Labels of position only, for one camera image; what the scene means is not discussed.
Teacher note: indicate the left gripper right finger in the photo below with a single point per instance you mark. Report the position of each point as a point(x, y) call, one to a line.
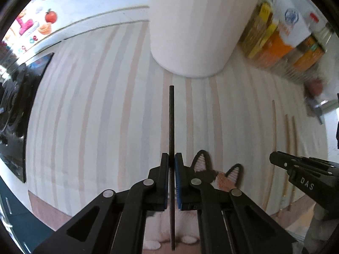
point(229, 222)

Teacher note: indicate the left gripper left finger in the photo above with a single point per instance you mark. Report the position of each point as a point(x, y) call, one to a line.
point(113, 222)

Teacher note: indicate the colourful wall stickers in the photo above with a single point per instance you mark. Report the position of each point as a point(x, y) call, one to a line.
point(33, 24)

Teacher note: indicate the black chopstick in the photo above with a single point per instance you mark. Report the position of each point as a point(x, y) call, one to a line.
point(172, 165)

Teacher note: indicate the orange label jar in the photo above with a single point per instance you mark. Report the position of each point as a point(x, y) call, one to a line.
point(311, 51)

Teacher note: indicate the striped cat table mat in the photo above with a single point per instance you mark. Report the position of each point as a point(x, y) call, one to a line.
point(100, 120)

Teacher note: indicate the cream cylindrical utensil holder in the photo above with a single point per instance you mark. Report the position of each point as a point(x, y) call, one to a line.
point(195, 38)

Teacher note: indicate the blue cabinet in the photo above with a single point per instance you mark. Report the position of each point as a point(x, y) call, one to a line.
point(24, 228)

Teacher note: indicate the black gas stove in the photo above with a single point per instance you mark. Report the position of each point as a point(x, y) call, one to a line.
point(18, 91)

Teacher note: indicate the yellow seasoning box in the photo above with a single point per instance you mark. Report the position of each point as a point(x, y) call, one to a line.
point(259, 29)

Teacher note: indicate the red cap sauce bottle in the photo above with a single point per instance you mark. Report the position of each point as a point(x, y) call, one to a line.
point(315, 23)

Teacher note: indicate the orange seasoning box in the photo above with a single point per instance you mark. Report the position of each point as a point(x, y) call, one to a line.
point(277, 46)

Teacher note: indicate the white plastic bag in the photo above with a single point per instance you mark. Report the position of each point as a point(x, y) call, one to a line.
point(321, 88)

